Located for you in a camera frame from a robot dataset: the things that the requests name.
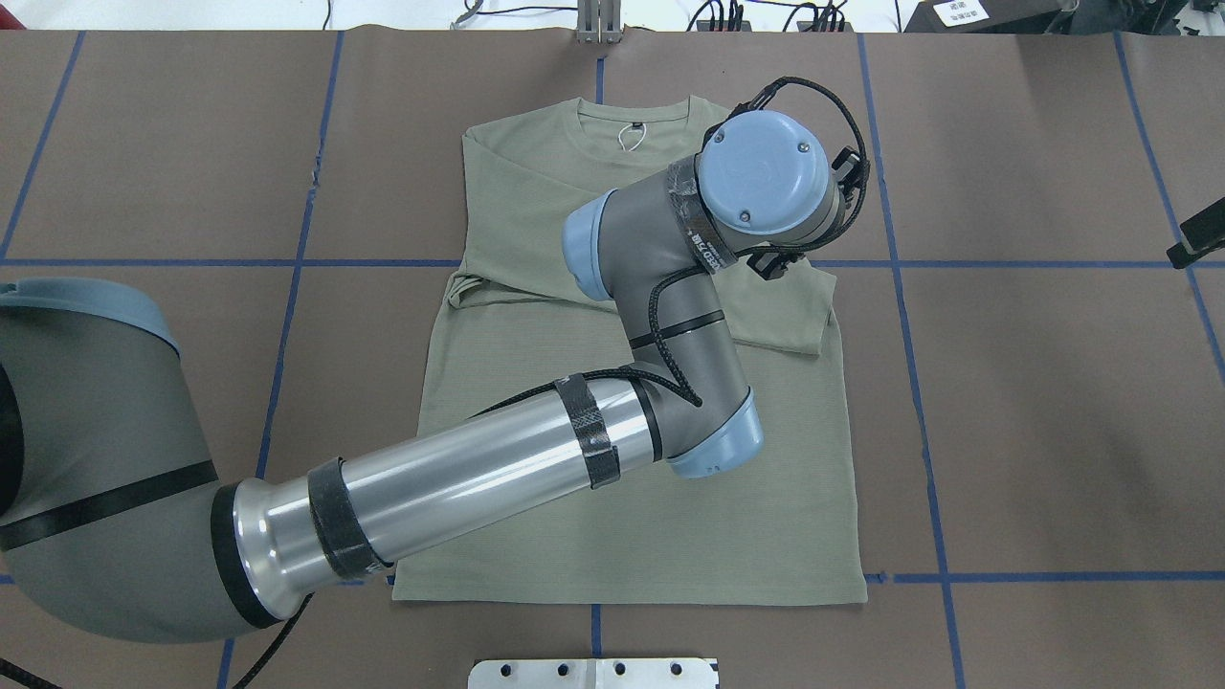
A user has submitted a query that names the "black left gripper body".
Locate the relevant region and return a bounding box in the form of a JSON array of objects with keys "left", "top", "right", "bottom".
[{"left": 745, "top": 246, "right": 797, "bottom": 280}]

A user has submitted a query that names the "olive green long-sleeve shirt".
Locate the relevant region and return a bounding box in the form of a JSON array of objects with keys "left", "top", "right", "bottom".
[{"left": 392, "top": 96, "right": 867, "bottom": 606}]

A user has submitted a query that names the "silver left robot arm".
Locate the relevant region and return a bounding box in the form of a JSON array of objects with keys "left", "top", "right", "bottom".
[{"left": 2, "top": 105, "right": 866, "bottom": 644}]

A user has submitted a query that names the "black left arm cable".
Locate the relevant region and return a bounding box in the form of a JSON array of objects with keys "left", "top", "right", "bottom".
[{"left": 230, "top": 77, "right": 872, "bottom": 689}]

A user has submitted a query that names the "aluminium frame post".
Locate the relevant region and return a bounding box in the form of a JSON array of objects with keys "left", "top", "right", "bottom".
[{"left": 576, "top": 0, "right": 624, "bottom": 44}]

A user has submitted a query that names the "white metal pedestal base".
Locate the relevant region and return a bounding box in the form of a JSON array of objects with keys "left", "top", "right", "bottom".
[{"left": 467, "top": 657, "right": 722, "bottom": 688}]

